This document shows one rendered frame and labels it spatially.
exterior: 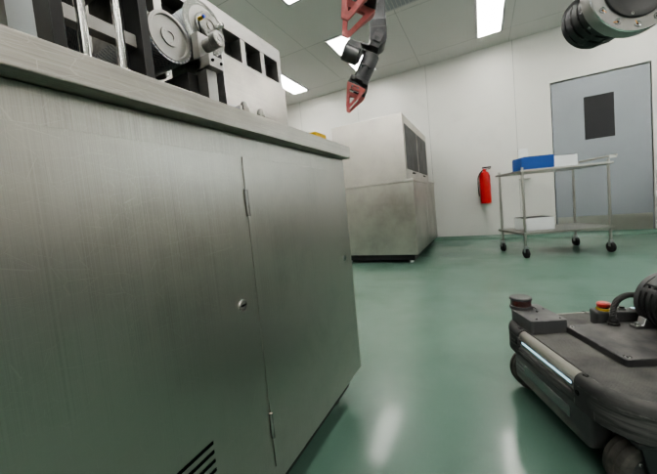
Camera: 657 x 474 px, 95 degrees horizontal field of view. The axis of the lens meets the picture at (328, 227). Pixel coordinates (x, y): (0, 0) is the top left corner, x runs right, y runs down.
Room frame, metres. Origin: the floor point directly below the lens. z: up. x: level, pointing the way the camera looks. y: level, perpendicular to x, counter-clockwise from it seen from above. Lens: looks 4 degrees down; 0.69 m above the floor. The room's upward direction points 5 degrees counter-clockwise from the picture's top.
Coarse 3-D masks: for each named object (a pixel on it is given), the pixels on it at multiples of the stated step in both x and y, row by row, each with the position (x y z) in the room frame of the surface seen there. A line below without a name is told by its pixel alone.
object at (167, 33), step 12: (156, 12) 0.78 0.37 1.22; (156, 24) 0.79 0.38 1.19; (168, 24) 0.82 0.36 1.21; (180, 24) 0.84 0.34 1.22; (156, 36) 0.78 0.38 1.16; (168, 36) 0.81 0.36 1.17; (180, 36) 0.84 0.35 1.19; (168, 48) 0.81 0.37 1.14; (180, 48) 0.84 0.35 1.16; (180, 60) 0.83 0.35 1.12
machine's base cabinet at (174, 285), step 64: (0, 128) 0.31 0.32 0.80; (64, 128) 0.36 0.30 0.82; (128, 128) 0.43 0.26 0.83; (192, 128) 0.52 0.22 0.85; (0, 192) 0.31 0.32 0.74; (64, 192) 0.35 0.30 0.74; (128, 192) 0.42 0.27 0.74; (192, 192) 0.51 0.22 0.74; (256, 192) 0.65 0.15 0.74; (320, 192) 0.91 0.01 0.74; (0, 256) 0.30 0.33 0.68; (64, 256) 0.34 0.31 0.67; (128, 256) 0.41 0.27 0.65; (192, 256) 0.49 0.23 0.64; (256, 256) 0.63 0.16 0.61; (320, 256) 0.87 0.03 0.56; (0, 320) 0.29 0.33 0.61; (64, 320) 0.34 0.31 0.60; (128, 320) 0.40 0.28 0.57; (192, 320) 0.48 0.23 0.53; (256, 320) 0.62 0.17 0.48; (320, 320) 0.84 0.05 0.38; (0, 384) 0.29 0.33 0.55; (64, 384) 0.33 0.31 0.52; (128, 384) 0.39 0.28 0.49; (192, 384) 0.47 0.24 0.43; (256, 384) 0.59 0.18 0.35; (320, 384) 0.81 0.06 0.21; (0, 448) 0.28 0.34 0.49; (64, 448) 0.32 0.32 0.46; (128, 448) 0.38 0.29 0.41; (192, 448) 0.45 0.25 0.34; (256, 448) 0.58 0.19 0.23
